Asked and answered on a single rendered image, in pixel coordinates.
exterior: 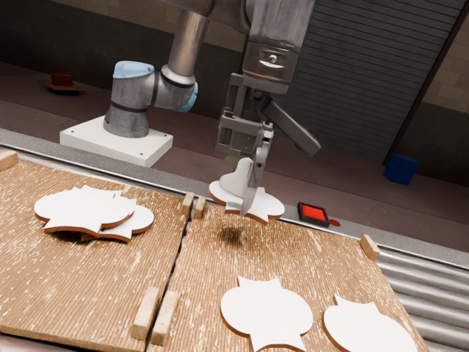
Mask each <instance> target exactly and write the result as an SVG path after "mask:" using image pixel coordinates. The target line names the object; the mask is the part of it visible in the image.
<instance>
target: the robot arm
mask: <svg viewBox="0 0 469 352"><path fill-rule="evenodd" d="M158 1H165V2H167V3H171V4H172V5H175V6H178V7H180V8H181V12H180V16H179V21H178V24H177V29H176V32H175V35H174V41H173V44H172V49H171V53H170V58H169V61H168V64H166V65H164V66H163V67H162V69H161V72H156V71H154V67H153V66H152V65H149V64H145V63H141V62H136V61H120V62H118V63H117V64H116V66H115V70H114V75H113V78H114V79H113V85H112V98H111V105H110V108H109V110H108V112H107V114H106V116H105V118H104V120H103V128H104V129H105V130H106V131H107V132H108V133H111V134H113V135H117V136H120V137H123V138H144V137H147V136H148V133H149V125H148V120H147V106H148V105H150V106H154V107H157V108H164V109H168V110H174V111H175V112H187V111H189V110H190V109H191V108H192V106H193V104H194V102H195V100H196V94H197V93H198V84H197V82H196V81H195V76H194V74H193V71H194V69H195V65H196V63H197V60H198V56H199V53H200V50H201V47H202V43H203V40H204V37H205V34H206V32H207V27H208V25H209V21H210V19H211V20H215V21H217V22H220V23H222V24H226V25H228V26H230V27H231V28H232V29H234V30H235V31H237V32H239V33H241V34H250V35H249V38H248V41H249V42H248V45H247V48H246V54H245V57H244V64H243V67H242V70H243V71H244V72H246V73H245V74H243V75H240V74H236V73H232V74H231V77H230V86H229V89H228V96H227V100H226V104H225V107H224V108H223V109H222V110H221V115H220V125H219V132H218V135H217V138H216V148H215V150H218V151H221V152H226V153H227V156H226V157H225V162H226V163H227V164H228V165H230V166H232V167H234V168H236V171H235V172H233V173H230V174H226V175H223V176H221V178H220V181H219V184H220V186H221V188H222V189H224V190H226V191H228V192H230V193H231V194H233V195H235V196H237V197H239V198H241V199H242V200H243V202H242V205H241V211H240V214H239V215H240V216H241V217H243V216H244V215H245V214H246V213H247V211H249V210H250V209H251V207H252V204H253V201H254V198H255V195H256V192H257V190H258V186H259V183H260V179H261V176H262V171H263V169H264V166H265V160H266V158H267V155H268V153H269V149H270V146H271V142H272V138H273V134H274V131H273V130H274V129H275V128H276V127H277V128H278V129H280V130H281V131H282V132H283V133H284V134H285V135H286V136H287V137H289V139H291V141H293V143H294V145H295V147H296V148H297V149H298V150H299V151H302V152H305V153H306V154H307V155H308V156H313V155H314V154H315V153H316V152H317V151H318V150H319V149H320V144H319V143H318V141H317V138H316V135H315V134H314V132H312V131H311V130H309V129H305V128H304V127H303V126H302V125H301V124H300V123H299V122H298V121H297V120H296V119H294V118H293V117H292V116H291V115H290V114H289V113H288V112H287V111H286V110H285V109H284V108H283V107H282V106H280V105H279V104H278V103H277V102H276V101H275V100H274V99H273V98H272V97H271V93H275V94H286V93H287V90H288V86H289V85H287V84H286V83H287V82H291V81H292V76H293V74H294V71H295V67H296V65H297V60H298V58H299V53H300V50H301V48H302V43H303V41H304V37H305V34H306V30H307V27H308V23H309V20H310V18H311V13H312V11H313V7H314V4H315V0H158ZM255 92H260V93H261V94H262V95H261V97H259V98H256V97H254V94H255ZM223 110H224V112H223ZM222 114H223V116H222Z"/></svg>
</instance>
